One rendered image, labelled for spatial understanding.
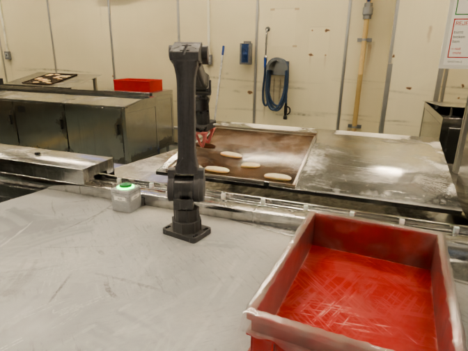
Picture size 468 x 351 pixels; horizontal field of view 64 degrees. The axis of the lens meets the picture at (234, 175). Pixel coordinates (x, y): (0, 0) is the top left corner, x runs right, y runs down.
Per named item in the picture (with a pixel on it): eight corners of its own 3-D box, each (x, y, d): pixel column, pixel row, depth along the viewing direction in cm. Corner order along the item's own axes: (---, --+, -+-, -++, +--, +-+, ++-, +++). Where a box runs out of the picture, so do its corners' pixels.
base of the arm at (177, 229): (161, 232, 108) (194, 244, 102) (159, 207, 106) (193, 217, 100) (180, 222, 115) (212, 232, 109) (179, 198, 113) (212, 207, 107)
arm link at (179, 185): (173, 215, 104) (192, 215, 104) (172, 180, 101) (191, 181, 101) (178, 203, 113) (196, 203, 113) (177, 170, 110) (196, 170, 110)
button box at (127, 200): (111, 219, 124) (108, 188, 121) (125, 211, 131) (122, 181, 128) (131, 223, 122) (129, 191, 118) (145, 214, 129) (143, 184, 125)
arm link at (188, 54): (162, 35, 94) (202, 36, 94) (172, 42, 107) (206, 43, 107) (166, 205, 104) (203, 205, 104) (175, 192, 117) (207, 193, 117)
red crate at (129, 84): (113, 90, 464) (112, 79, 460) (128, 88, 497) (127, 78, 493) (150, 92, 451) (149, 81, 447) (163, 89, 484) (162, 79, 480)
